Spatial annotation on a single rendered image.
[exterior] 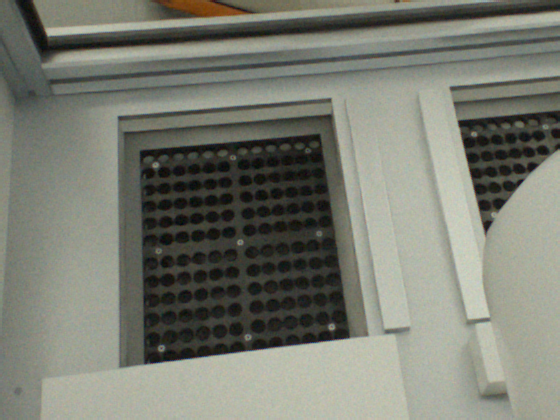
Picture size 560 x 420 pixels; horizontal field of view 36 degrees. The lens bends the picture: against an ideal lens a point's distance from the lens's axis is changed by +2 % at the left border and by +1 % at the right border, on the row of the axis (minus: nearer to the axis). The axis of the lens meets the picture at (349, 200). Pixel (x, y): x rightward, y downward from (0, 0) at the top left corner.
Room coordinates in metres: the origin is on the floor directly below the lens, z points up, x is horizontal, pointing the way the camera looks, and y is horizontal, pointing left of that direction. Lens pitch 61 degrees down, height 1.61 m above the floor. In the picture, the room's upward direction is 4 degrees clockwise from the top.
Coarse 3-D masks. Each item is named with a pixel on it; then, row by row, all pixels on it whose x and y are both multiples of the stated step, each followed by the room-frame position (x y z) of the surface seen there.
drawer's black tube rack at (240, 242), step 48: (192, 192) 0.39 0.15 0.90; (240, 192) 0.39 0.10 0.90; (288, 192) 0.42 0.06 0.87; (144, 240) 0.34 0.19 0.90; (192, 240) 0.34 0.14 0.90; (240, 240) 0.34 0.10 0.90; (288, 240) 0.35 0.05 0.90; (144, 288) 0.29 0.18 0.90; (192, 288) 0.29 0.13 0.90; (240, 288) 0.29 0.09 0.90; (288, 288) 0.31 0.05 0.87; (336, 288) 0.30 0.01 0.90; (144, 336) 0.24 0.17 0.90; (192, 336) 0.26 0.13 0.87; (240, 336) 0.25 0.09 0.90; (288, 336) 0.25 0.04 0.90; (336, 336) 0.27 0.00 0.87
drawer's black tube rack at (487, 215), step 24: (480, 144) 0.49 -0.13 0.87; (504, 144) 0.47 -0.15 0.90; (528, 144) 0.47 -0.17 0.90; (552, 144) 0.47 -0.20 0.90; (480, 168) 0.44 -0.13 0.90; (504, 168) 0.45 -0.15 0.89; (528, 168) 0.46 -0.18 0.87; (480, 192) 0.43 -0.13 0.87; (504, 192) 0.42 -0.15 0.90; (480, 216) 0.39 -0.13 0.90
